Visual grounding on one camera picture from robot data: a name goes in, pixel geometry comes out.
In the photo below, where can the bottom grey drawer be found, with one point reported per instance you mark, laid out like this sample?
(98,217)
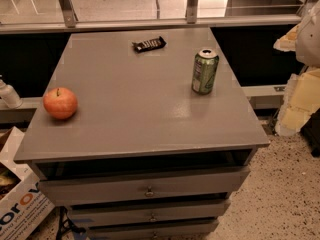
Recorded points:
(153,231)

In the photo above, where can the middle grey drawer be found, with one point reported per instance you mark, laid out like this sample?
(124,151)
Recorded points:
(150,213)

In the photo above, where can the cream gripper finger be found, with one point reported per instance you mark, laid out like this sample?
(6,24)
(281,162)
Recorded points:
(287,42)
(300,101)

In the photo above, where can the black rxbar chocolate wrapper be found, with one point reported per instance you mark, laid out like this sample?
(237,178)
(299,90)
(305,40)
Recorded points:
(149,45)

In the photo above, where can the white plastic bottle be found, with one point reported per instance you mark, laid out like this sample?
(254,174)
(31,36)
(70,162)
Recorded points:
(9,95)

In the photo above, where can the white cardboard box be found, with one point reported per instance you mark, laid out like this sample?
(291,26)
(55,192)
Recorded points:
(22,205)

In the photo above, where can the grey drawer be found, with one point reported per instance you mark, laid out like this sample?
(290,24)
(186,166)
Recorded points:
(150,213)
(140,187)
(153,231)

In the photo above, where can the top grey drawer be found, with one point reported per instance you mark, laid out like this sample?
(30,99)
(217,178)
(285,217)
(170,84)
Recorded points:
(140,187)

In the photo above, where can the grey drawer cabinet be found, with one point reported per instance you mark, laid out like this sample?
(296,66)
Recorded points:
(137,114)

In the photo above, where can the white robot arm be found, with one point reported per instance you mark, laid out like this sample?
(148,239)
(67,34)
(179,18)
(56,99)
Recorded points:
(307,45)

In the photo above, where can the green soda can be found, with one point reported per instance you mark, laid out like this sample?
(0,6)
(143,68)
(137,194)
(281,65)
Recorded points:
(204,71)

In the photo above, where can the red apple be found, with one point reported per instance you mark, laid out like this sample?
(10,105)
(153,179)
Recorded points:
(60,103)

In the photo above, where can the metal window frame rail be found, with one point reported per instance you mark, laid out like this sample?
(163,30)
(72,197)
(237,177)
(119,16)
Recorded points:
(36,16)

